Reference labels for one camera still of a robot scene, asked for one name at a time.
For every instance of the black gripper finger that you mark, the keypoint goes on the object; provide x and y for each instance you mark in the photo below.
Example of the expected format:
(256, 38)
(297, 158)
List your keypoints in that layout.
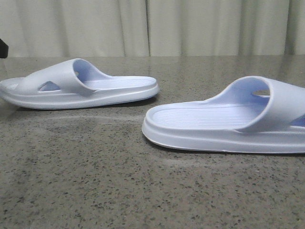
(4, 49)

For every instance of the light blue slipper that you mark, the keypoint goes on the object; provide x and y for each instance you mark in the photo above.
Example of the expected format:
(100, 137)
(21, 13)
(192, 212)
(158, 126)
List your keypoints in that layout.
(74, 84)
(252, 115)

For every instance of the beige curtain backdrop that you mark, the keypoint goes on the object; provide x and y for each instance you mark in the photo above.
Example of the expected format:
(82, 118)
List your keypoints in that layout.
(53, 28)

